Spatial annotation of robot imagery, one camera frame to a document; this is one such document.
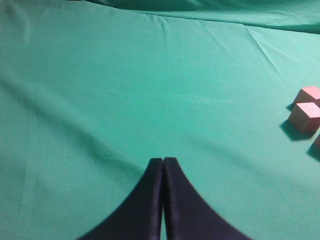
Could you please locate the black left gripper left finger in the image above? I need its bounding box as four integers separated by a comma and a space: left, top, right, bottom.
80, 158, 163, 240

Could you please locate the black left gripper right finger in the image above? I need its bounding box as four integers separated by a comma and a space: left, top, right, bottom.
162, 157, 249, 240

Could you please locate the pink cube column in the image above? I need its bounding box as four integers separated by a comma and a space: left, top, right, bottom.
288, 102, 320, 133
293, 86, 320, 107
313, 135, 320, 148

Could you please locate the pink cube column front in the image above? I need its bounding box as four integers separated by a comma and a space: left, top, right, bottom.
313, 135, 320, 148

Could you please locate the green cloth backdrop and cover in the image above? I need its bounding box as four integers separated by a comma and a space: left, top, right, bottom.
0, 0, 320, 240

